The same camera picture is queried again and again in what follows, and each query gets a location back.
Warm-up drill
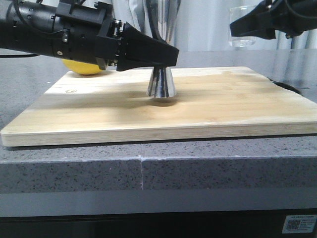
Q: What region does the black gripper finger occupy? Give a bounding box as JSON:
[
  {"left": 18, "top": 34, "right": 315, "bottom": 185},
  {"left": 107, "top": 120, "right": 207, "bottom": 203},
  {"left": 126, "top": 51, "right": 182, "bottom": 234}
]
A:
[{"left": 116, "top": 23, "right": 179, "bottom": 71}]

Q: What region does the black board handle strap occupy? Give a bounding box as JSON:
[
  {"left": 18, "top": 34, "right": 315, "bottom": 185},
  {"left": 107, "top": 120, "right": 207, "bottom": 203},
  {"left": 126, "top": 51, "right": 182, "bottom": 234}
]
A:
[{"left": 269, "top": 78, "right": 303, "bottom": 94}]

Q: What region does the steel double jigger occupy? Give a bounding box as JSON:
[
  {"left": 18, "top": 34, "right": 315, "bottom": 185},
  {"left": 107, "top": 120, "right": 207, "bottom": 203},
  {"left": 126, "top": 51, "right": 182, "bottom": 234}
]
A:
[{"left": 144, "top": 0, "right": 181, "bottom": 98}]

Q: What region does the white QR code label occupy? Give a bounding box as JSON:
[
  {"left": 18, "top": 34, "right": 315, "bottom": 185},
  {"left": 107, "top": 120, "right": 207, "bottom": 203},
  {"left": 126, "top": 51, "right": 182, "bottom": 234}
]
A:
[{"left": 282, "top": 215, "right": 317, "bottom": 234}]

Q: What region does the wooden cutting board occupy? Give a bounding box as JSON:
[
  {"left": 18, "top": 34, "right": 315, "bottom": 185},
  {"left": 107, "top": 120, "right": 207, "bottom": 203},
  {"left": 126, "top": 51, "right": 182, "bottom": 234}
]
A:
[{"left": 1, "top": 67, "right": 317, "bottom": 147}]

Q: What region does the small glass measuring beaker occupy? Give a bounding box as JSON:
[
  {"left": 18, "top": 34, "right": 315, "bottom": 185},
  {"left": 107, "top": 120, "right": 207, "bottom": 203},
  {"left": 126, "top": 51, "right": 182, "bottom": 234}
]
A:
[{"left": 228, "top": 5, "right": 256, "bottom": 48}]

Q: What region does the yellow lemon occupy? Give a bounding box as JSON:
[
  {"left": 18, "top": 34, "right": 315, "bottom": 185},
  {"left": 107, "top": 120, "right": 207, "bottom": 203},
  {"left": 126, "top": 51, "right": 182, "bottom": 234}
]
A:
[{"left": 61, "top": 59, "right": 104, "bottom": 75}]

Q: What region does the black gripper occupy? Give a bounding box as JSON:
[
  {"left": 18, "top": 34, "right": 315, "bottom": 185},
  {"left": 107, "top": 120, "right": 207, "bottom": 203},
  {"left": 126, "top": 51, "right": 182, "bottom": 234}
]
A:
[
  {"left": 229, "top": 0, "right": 317, "bottom": 40},
  {"left": 0, "top": 0, "right": 126, "bottom": 70}
]

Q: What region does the grey curtain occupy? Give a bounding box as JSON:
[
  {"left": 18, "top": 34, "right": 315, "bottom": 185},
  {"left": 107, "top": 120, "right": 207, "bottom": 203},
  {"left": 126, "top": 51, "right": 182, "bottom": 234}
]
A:
[{"left": 109, "top": 0, "right": 317, "bottom": 52}]

